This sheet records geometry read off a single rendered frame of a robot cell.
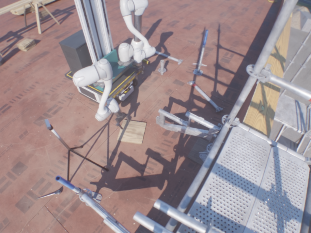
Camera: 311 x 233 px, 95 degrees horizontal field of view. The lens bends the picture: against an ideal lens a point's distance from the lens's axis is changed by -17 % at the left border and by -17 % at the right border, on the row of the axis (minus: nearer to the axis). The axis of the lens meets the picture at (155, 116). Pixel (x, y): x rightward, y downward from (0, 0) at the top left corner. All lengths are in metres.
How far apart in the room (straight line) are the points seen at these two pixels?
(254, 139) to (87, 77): 1.35
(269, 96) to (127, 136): 1.62
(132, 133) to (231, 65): 2.24
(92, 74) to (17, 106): 2.06
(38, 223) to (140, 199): 1.08
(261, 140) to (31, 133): 2.66
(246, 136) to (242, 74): 2.04
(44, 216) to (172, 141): 1.62
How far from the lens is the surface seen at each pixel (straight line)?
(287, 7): 0.95
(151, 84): 2.67
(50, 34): 5.15
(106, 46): 2.31
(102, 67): 1.40
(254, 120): 1.59
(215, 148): 1.23
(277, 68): 2.40
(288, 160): 1.47
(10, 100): 3.46
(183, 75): 2.87
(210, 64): 3.28
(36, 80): 3.56
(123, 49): 2.26
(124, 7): 1.98
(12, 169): 2.57
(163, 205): 0.96
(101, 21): 2.18
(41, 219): 2.14
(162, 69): 2.77
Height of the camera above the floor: 1.80
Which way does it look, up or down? 53 degrees down
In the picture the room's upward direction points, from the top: straight up
